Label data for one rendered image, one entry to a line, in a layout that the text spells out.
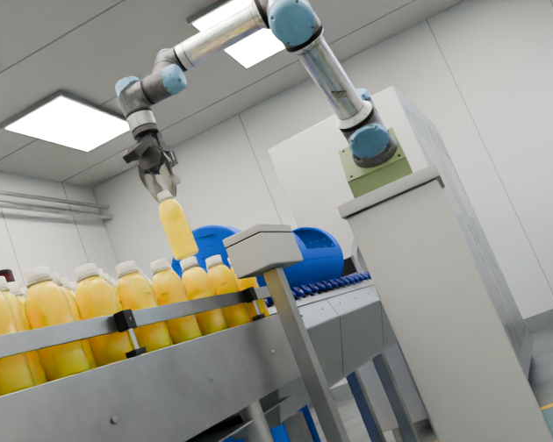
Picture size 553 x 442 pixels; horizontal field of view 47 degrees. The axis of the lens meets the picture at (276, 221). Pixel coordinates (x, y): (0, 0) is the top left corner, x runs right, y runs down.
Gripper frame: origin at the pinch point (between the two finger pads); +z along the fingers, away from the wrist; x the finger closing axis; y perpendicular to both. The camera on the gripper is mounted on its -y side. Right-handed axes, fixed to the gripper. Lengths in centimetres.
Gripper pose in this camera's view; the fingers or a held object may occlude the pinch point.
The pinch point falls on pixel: (164, 196)
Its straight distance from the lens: 175.0
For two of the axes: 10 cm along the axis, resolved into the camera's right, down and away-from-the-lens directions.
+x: -8.4, 4.1, 3.6
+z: 3.7, 9.1, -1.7
